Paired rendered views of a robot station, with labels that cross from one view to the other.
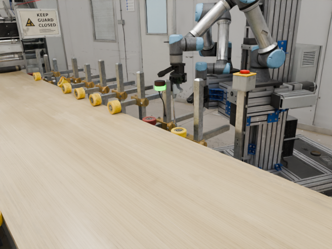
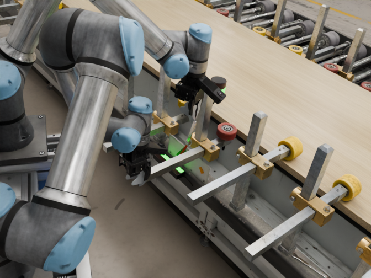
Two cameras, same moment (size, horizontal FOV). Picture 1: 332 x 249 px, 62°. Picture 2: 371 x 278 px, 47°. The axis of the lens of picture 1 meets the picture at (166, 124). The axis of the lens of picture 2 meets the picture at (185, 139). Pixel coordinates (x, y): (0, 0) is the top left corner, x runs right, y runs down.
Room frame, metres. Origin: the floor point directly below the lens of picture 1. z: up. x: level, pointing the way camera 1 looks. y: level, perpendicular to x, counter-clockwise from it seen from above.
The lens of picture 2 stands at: (2.91, -0.16, 1.89)
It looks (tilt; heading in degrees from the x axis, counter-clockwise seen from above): 37 degrees down; 176
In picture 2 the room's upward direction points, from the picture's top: 8 degrees clockwise
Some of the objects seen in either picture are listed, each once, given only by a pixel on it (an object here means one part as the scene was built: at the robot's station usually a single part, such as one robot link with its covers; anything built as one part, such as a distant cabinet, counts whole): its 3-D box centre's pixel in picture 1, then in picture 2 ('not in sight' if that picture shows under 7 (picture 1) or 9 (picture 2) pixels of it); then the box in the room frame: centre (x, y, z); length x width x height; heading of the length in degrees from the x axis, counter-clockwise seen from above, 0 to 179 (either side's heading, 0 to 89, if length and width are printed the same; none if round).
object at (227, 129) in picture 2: (149, 127); (224, 138); (1.52, 0.10, 0.85); 0.08 x 0.08 x 0.11
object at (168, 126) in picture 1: (164, 124); (203, 145); (1.57, 0.01, 0.85); 0.14 x 0.06 x 0.05; 40
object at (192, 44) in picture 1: (192, 44); (169, 44); (1.65, -0.17, 1.31); 0.11 x 0.11 x 0.08; 10
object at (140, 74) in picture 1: (142, 107); (247, 167); (1.75, 0.15, 0.90); 0.04 x 0.04 x 0.48; 40
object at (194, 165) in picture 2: not in sight; (187, 159); (1.55, -0.05, 0.75); 0.26 x 0.01 x 0.10; 40
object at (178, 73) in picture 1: (177, 73); (191, 84); (1.62, -0.08, 1.15); 0.09 x 0.08 x 0.12; 60
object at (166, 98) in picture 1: (167, 119); (200, 135); (1.56, -0.01, 0.88); 0.04 x 0.04 x 0.48; 40
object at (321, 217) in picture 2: (119, 94); (311, 205); (1.95, 0.33, 0.95); 0.14 x 0.06 x 0.05; 40
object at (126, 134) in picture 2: (205, 68); (123, 132); (1.90, -0.28, 1.12); 0.11 x 0.11 x 0.08; 77
